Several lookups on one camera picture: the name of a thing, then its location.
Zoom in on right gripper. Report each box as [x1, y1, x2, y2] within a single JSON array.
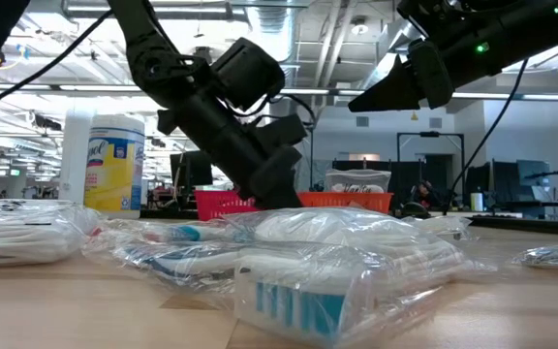
[[348, 0, 528, 114]]

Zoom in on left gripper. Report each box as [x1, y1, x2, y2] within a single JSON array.
[[156, 93, 310, 211]]

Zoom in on bagged white cotton balls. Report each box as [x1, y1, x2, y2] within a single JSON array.
[[223, 206, 498, 292]]

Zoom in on bagged toothbrush blue bristles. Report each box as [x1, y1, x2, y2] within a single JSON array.
[[230, 241, 448, 349]]

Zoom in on bagged toothbrush blue handle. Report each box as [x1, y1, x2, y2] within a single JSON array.
[[104, 240, 246, 295]]

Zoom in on bagged toothbrush red handle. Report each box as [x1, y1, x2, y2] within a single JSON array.
[[82, 218, 169, 246]]

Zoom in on small red mesh basket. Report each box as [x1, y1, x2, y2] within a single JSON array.
[[193, 189, 261, 223]]

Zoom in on round ceiling sensor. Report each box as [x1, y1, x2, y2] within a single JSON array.
[[350, 16, 370, 36]]

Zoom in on black partition panel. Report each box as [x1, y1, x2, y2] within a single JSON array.
[[330, 158, 454, 214]]

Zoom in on black background monitor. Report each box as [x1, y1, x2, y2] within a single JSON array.
[[170, 149, 214, 188]]

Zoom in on orange mesh basket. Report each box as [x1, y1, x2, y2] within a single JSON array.
[[296, 191, 395, 215]]

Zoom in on person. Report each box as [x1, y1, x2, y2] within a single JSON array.
[[412, 178, 438, 214]]

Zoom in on black desk monitor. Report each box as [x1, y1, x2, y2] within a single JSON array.
[[465, 161, 521, 210]]

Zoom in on Lysol wipes canister yellow label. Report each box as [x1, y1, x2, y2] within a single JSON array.
[[83, 114, 146, 220]]

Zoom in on white building column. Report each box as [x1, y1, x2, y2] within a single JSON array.
[[60, 109, 95, 203]]

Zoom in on bagged silver nail clipper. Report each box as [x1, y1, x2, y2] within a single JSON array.
[[511, 238, 558, 270]]

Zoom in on rig LED light bar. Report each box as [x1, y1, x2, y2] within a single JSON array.
[[0, 82, 558, 102]]

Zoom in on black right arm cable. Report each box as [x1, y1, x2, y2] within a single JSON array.
[[445, 57, 532, 215]]

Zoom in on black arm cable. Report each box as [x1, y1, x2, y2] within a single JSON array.
[[445, 57, 532, 215], [0, 8, 318, 130]]

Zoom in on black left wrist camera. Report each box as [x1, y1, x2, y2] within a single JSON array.
[[209, 36, 287, 112]]

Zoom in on silver air duct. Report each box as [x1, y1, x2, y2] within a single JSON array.
[[254, 0, 304, 59]]

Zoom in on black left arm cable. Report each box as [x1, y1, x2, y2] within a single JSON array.
[[0, 8, 318, 130]]

